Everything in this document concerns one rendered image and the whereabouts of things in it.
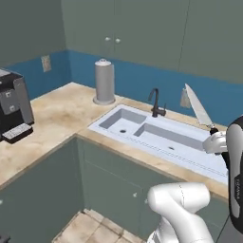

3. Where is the grey-green wall cabinet door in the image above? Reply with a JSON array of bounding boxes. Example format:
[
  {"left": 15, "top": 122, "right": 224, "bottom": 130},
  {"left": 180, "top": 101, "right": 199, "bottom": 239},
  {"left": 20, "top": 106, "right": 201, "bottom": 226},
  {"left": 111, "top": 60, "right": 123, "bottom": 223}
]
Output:
[
  {"left": 178, "top": 0, "right": 243, "bottom": 85},
  {"left": 113, "top": 0, "right": 191, "bottom": 72},
  {"left": 61, "top": 0, "right": 116, "bottom": 60}
]

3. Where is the kitchen knife with black handle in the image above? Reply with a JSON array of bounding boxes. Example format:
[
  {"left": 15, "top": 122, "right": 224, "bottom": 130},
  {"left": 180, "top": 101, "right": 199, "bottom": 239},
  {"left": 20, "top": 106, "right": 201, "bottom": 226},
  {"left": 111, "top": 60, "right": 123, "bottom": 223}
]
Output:
[{"left": 184, "top": 83, "right": 220, "bottom": 136}]

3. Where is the grey paper towel roll holder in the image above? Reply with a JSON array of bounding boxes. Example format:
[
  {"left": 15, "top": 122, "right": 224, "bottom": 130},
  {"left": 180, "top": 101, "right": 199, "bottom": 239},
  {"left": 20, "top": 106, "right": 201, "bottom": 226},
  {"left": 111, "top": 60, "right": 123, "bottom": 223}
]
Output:
[{"left": 92, "top": 58, "right": 117, "bottom": 105}]

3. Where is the white double-basin sink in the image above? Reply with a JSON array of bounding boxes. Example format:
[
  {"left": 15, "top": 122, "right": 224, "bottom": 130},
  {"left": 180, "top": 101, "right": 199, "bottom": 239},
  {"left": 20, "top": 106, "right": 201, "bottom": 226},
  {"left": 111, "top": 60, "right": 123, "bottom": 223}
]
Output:
[{"left": 87, "top": 103, "right": 230, "bottom": 185}]

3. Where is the beige wall socket plate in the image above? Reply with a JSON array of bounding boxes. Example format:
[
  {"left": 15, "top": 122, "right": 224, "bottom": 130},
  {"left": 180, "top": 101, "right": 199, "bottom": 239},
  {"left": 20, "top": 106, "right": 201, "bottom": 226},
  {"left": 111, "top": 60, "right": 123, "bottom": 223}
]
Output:
[
  {"left": 40, "top": 54, "right": 52, "bottom": 73},
  {"left": 179, "top": 87, "right": 192, "bottom": 109}
]

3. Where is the black and grey coffee machine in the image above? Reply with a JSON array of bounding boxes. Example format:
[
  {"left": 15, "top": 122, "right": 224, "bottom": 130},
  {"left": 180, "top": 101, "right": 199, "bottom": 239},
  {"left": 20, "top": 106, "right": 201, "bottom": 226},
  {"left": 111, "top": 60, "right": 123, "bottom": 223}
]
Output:
[{"left": 0, "top": 67, "right": 35, "bottom": 145}]

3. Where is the black sink tap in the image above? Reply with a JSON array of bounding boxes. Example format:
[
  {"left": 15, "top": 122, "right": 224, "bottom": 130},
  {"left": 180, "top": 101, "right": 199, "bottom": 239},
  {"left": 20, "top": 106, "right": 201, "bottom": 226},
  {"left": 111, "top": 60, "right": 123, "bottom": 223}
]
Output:
[{"left": 148, "top": 87, "right": 167, "bottom": 119}]

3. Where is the grey-green base cabinet door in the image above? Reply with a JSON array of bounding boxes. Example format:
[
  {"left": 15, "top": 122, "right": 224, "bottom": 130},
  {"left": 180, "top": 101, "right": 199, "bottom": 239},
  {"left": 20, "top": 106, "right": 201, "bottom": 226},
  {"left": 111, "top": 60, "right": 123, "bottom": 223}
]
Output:
[
  {"left": 83, "top": 160, "right": 142, "bottom": 235},
  {"left": 138, "top": 181, "right": 165, "bottom": 240}
]

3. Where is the grey-green base cabinet run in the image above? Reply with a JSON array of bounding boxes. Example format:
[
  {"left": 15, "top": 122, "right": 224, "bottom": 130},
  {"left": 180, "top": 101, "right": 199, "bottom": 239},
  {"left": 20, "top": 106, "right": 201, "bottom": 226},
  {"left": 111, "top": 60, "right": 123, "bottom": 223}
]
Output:
[{"left": 0, "top": 136, "right": 85, "bottom": 243}]

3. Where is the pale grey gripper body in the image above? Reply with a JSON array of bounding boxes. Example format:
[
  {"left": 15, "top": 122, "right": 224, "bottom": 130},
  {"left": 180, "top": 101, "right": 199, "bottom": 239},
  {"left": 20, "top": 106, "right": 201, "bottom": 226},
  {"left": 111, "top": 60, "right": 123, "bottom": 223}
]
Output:
[{"left": 202, "top": 130, "right": 228, "bottom": 156}]

